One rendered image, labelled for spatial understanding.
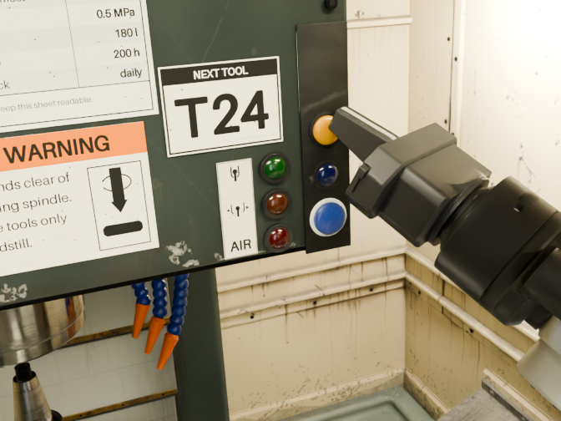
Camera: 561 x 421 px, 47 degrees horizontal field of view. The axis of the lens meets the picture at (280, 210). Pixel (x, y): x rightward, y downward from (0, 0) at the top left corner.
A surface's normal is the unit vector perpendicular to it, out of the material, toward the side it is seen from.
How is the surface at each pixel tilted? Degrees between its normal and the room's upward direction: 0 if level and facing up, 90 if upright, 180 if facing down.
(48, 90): 90
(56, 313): 90
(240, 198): 90
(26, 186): 90
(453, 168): 30
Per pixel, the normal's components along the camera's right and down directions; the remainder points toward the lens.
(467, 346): -0.93, 0.16
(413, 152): 0.34, -0.73
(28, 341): 0.56, 0.25
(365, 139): -0.63, 0.29
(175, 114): 0.35, 0.29
